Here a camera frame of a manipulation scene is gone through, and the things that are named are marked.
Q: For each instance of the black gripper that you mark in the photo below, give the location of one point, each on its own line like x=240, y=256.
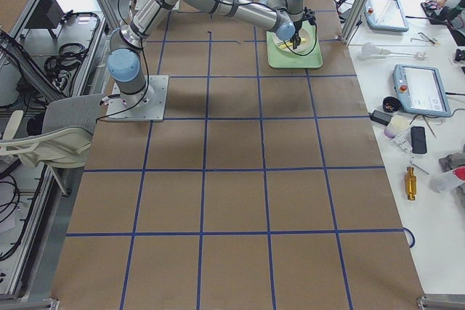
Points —
x=296, y=30

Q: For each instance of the white round plate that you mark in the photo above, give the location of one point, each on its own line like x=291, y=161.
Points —
x=307, y=37

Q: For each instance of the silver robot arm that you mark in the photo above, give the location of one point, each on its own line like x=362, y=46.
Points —
x=284, y=18

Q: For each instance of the light green plastic tray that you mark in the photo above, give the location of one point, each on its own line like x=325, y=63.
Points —
x=277, y=59

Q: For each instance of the far blue teach pendant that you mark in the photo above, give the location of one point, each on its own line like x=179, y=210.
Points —
x=387, y=15

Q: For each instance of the blue teach pendant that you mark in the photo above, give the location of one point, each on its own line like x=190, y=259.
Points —
x=387, y=15
x=420, y=90

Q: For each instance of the black charger brick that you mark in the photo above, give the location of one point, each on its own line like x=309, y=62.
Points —
x=380, y=117

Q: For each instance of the black round bowl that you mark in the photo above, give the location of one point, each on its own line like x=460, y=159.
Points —
x=391, y=104

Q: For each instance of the white cup on desk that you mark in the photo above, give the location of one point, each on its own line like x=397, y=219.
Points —
x=396, y=125

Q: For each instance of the near blue teach pendant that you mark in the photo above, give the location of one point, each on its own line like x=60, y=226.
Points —
x=420, y=90

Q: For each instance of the black smartphone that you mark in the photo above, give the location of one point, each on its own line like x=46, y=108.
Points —
x=418, y=140

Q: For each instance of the gold metal cylinder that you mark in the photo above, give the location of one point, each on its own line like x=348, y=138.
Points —
x=410, y=183

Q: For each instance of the grey office chair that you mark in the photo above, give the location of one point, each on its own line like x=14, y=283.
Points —
x=65, y=138

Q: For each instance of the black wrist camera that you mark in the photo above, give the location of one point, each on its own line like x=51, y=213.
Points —
x=309, y=16

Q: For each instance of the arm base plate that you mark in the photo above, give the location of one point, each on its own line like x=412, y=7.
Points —
x=148, y=105

